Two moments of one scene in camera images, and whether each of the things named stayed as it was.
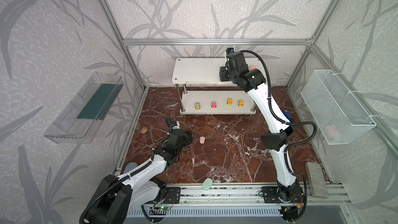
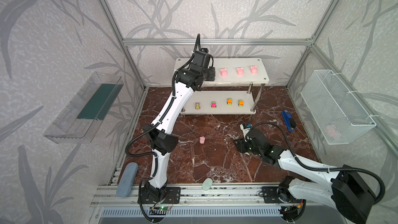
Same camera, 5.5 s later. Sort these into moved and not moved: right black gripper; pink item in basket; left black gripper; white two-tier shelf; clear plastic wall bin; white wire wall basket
Moved: left black gripper; right black gripper
Not moved: white two-tier shelf; pink item in basket; white wire wall basket; clear plastic wall bin
